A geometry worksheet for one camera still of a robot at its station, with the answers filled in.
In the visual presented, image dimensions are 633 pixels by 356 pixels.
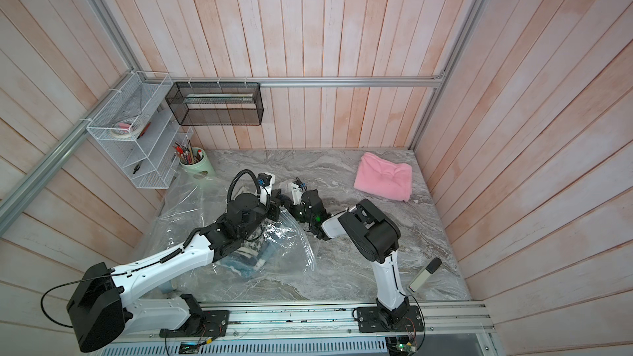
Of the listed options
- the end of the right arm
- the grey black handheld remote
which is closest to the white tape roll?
the end of the right arm

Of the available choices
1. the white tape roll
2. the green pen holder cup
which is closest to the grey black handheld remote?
the green pen holder cup

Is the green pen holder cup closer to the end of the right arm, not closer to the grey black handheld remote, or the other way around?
the end of the right arm

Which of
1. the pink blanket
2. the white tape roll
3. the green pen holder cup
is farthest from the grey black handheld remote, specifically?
the white tape roll

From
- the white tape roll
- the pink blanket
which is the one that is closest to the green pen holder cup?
the white tape roll

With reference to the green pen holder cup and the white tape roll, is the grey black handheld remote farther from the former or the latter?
the white tape roll

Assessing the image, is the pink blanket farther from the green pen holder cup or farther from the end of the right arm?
the green pen holder cup

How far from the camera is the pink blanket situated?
1028mm

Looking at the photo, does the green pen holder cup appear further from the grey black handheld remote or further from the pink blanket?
the grey black handheld remote

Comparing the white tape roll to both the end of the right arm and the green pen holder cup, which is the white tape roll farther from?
the end of the right arm

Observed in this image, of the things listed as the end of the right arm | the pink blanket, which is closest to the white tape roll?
the end of the right arm

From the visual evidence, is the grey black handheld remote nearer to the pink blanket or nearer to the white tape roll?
the pink blanket

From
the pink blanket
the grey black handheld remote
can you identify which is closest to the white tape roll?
the pink blanket

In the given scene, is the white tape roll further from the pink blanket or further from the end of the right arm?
the pink blanket

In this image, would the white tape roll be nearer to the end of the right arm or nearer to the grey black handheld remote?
the end of the right arm
